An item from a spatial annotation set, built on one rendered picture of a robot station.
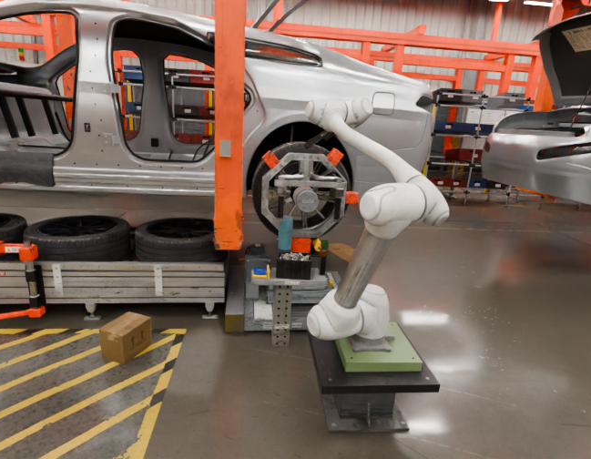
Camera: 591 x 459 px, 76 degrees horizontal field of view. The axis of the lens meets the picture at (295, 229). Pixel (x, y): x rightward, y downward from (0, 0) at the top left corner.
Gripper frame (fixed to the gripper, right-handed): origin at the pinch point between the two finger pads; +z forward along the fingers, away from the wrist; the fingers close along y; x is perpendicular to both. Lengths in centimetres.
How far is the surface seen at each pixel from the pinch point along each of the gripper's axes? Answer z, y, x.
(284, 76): 55, -45, -57
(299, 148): 42.9, -19.6, -6.1
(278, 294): 45, 39, 65
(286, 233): 50, 13, 37
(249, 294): 100, 35, 66
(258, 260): 83, 25, 47
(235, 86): 27, 11, -49
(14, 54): 1013, -21, -679
